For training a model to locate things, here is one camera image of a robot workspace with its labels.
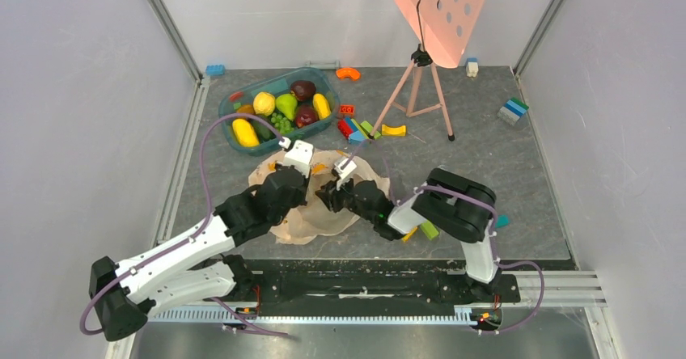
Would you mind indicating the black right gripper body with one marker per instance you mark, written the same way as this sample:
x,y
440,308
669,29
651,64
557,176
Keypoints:
x,y
332,194

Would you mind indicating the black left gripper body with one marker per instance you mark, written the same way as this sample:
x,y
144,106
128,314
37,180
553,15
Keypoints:
x,y
300,200

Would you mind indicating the translucent banana print plastic bag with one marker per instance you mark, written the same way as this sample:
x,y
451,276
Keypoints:
x,y
305,223

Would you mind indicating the dark red fake apple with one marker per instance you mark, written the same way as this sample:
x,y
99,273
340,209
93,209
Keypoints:
x,y
305,115

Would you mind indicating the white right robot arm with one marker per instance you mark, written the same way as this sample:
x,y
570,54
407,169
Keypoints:
x,y
460,207

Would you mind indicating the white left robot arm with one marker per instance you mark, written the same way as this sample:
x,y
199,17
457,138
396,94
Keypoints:
x,y
123,294

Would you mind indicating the dark green fake avocado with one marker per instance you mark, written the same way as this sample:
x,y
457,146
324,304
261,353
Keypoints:
x,y
263,133

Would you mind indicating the large yellow fake mango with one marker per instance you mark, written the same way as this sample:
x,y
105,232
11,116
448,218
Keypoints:
x,y
244,133

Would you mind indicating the green fake grapes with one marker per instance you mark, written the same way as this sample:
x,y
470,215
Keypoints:
x,y
281,123

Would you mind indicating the small yellow fake mango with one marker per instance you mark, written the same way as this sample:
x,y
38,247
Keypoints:
x,y
321,106

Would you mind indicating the brown fake kiwi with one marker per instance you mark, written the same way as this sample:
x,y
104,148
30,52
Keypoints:
x,y
246,109

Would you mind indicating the yellow fake lemon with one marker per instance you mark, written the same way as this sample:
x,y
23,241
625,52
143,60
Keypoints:
x,y
264,103

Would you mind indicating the green fake pear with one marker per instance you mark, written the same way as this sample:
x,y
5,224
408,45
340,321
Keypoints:
x,y
287,104

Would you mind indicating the dark red fake fruit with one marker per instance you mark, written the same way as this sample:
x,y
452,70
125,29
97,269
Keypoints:
x,y
303,90

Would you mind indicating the yellow arch toy brick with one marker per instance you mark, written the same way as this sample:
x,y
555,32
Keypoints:
x,y
390,131

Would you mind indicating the red blue green brick stack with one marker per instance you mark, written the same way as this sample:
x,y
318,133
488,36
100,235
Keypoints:
x,y
351,131

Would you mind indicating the lime green toy brick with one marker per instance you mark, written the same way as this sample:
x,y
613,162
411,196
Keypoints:
x,y
368,128

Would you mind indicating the red orange round brick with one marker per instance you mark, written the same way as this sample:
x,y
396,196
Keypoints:
x,y
346,110

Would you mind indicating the teal plastic basket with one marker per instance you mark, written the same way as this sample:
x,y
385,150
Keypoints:
x,y
277,86

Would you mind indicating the red curved toy brick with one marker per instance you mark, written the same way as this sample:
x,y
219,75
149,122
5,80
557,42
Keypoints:
x,y
235,96

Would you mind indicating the orange curved toy brick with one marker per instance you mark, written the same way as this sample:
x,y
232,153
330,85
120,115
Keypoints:
x,y
348,73

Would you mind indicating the teal toy brick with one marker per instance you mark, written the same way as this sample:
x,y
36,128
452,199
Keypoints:
x,y
502,221

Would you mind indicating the blue toy brick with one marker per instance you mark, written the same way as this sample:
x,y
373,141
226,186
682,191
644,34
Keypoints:
x,y
215,70

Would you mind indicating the white toy brick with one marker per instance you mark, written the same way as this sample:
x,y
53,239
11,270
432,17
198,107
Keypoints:
x,y
471,67

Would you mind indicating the stacked grey blue green bricks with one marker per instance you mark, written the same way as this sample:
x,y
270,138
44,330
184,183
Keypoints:
x,y
512,111

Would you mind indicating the pink perforated board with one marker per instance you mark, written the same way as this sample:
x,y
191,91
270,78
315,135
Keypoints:
x,y
443,26

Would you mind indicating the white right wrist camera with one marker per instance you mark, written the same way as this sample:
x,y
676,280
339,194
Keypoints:
x,y
343,169

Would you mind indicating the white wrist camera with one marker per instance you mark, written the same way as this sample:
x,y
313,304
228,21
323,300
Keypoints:
x,y
343,169
299,156

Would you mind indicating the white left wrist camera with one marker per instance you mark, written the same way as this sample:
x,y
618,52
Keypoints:
x,y
299,156

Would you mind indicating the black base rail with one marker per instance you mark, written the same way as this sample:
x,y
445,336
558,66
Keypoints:
x,y
366,288

